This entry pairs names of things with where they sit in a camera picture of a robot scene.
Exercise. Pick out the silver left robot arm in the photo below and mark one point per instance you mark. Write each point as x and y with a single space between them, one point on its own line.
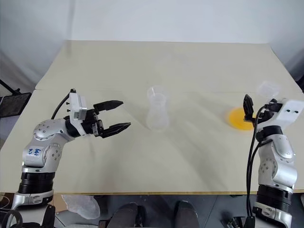
39 152

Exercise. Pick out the clear plastic bag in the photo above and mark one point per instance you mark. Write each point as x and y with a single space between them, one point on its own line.
82 205

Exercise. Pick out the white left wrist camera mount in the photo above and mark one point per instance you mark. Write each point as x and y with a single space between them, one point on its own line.
76 107

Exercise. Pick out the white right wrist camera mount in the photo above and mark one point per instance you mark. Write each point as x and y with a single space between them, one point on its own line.
288 111

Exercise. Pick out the black metal stand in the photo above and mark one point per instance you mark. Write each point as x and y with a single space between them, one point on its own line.
14 104

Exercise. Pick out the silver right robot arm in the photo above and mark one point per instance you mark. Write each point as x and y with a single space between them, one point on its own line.
278 161

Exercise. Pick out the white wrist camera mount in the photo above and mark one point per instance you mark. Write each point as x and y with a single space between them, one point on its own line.
288 111
76 107

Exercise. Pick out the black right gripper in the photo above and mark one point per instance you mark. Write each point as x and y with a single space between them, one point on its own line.
269 112

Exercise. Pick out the clear plastic flask bottle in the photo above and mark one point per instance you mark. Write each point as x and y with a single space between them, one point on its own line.
158 111

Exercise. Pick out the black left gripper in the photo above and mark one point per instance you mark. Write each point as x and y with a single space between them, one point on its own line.
91 123

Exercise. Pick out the black connector box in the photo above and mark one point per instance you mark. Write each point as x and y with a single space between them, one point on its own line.
249 222

